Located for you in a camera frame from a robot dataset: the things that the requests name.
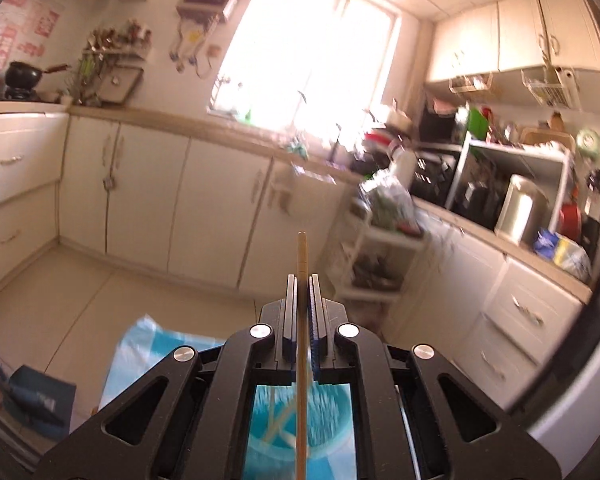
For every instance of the crumpled plastic bag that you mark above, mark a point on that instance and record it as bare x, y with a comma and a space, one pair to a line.
387, 200

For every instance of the dark steel pot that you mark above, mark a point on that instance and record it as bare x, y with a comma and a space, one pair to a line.
475, 195

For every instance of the white hanging plastic bag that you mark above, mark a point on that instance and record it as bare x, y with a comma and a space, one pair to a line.
286, 190

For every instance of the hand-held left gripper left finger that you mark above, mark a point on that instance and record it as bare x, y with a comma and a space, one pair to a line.
291, 320

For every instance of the red pot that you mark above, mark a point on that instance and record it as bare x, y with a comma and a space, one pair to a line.
571, 220

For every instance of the cream wall cabinets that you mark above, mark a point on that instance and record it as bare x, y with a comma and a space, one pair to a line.
520, 30

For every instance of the single wooden chopstick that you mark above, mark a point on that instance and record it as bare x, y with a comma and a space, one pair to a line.
302, 260

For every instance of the black countertop oven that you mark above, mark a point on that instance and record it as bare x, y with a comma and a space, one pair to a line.
432, 175

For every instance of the bright kitchen window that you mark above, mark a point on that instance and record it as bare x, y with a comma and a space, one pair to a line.
305, 50

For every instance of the blue and yellow packets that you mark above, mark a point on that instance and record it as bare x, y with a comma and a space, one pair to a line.
562, 252

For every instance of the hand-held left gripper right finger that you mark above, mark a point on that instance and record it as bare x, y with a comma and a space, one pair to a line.
315, 320

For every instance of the teal perforated plastic basket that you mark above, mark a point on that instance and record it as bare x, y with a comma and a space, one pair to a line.
330, 410

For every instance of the white rolling storage cart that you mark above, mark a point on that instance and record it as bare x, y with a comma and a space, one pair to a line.
375, 255

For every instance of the cream kitchen base cabinets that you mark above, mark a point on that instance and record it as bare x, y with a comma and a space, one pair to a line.
210, 200

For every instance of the silver white cylindrical appliance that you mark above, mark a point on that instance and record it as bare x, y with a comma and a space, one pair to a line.
520, 207

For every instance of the green plastic container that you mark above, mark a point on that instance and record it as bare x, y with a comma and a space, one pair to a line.
477, 122

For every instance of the white thermos jug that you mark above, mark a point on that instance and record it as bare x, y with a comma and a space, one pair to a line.
402, 167

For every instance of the white countertop shelf rack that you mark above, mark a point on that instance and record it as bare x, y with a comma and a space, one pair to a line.
520, 152

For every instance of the blue checked plastic tablecloth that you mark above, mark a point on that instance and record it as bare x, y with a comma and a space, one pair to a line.
145, 355

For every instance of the green bottle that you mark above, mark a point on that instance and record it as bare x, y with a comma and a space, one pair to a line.
248, 116

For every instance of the wall utensil rack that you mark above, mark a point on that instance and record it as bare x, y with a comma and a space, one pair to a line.
112, 60

